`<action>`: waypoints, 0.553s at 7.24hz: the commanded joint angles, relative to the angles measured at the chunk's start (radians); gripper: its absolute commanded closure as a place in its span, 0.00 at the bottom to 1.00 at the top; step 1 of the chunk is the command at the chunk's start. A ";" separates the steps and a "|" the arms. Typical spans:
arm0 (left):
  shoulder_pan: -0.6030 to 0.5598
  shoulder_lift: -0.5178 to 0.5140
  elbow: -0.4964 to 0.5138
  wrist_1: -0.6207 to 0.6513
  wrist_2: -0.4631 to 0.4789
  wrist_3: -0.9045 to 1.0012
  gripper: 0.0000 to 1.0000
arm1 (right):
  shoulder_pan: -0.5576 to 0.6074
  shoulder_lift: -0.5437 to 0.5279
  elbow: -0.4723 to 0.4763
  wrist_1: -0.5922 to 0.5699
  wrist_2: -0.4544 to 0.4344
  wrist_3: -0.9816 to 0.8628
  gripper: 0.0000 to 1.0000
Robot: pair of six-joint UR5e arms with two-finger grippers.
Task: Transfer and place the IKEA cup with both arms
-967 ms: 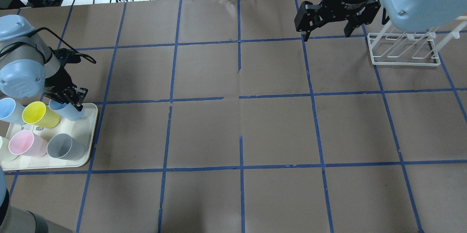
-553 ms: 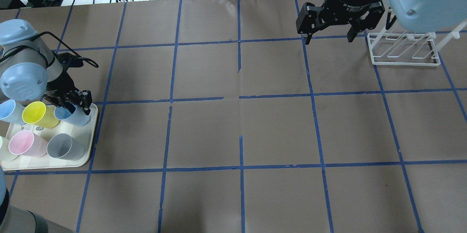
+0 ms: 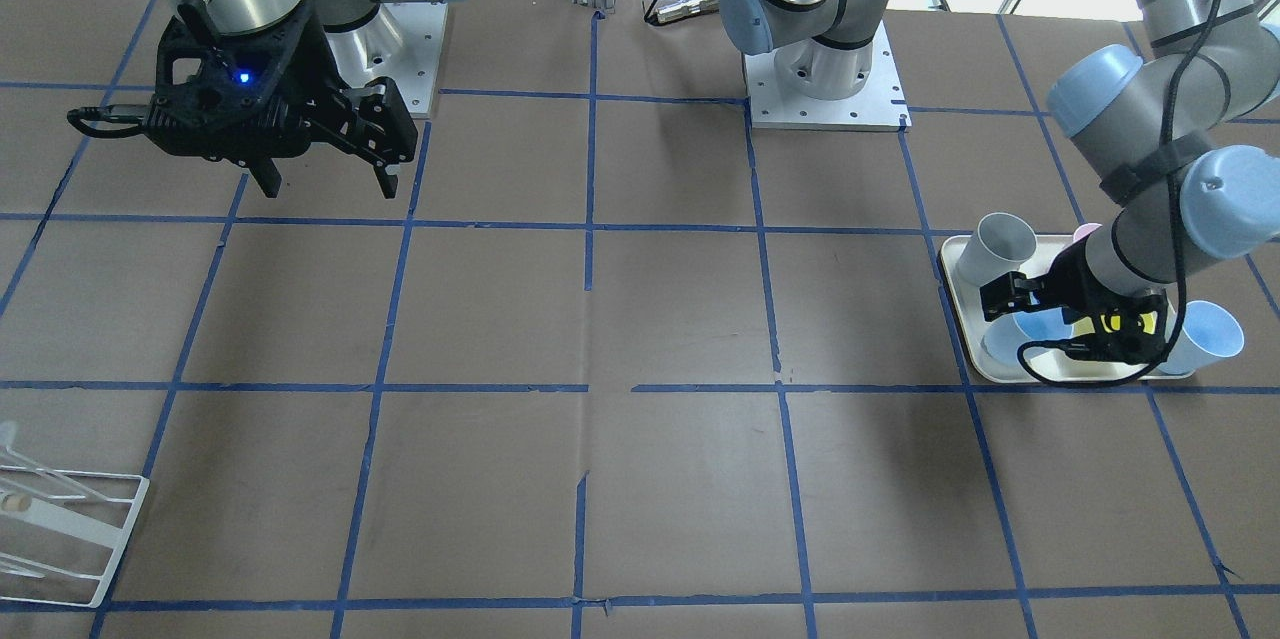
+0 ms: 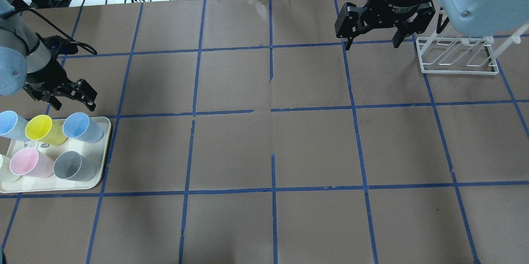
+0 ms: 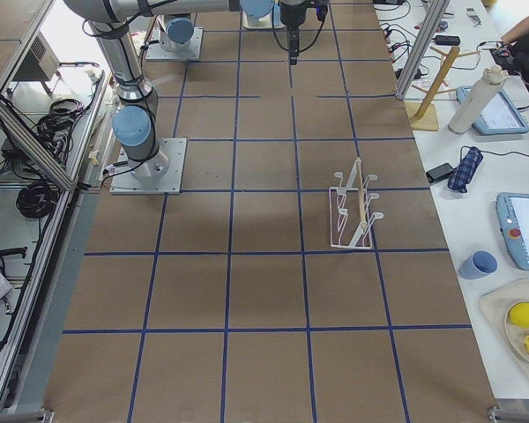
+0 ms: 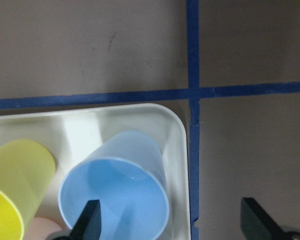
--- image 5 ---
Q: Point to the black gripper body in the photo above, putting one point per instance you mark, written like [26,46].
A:
[292,15]

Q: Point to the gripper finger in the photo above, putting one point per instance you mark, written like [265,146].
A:
[293,44]

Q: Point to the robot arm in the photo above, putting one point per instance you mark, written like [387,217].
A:
[109,21]
[175,31]

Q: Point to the blue cup on desk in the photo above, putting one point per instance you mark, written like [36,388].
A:
[478,265]

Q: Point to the beige plastic tray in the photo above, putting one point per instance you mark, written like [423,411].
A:
[264,23]

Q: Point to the wooden mug tree stand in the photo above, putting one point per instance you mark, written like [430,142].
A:
[422,115]

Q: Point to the white cylinder bottle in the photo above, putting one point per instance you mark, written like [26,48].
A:
[480,94]

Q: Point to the black power bank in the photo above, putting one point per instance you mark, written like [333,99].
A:
[440,173]

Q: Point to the blue plaid folded umbrella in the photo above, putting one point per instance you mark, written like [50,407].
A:
[465,171]

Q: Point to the blue teach pendant far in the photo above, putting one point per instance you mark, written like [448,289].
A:
[500,117]

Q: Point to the blue teach pendant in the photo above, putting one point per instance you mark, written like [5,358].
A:
[500,117]
[513,214]

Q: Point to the blue teach pendant near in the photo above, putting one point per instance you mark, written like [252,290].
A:
[513,214]

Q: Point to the beige tray with fruit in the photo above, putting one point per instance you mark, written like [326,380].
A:
[496,306]

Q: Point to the yellow lemon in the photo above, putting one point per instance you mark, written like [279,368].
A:
[519,315]

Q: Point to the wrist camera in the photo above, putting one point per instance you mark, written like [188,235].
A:
[321,7]

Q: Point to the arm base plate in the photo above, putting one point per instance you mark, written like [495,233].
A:
[172,176]
[161,48]

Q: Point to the aluminium frame post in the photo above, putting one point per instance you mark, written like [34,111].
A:
[429,25]

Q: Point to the white wire cup rack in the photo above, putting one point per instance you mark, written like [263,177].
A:
[350,218]

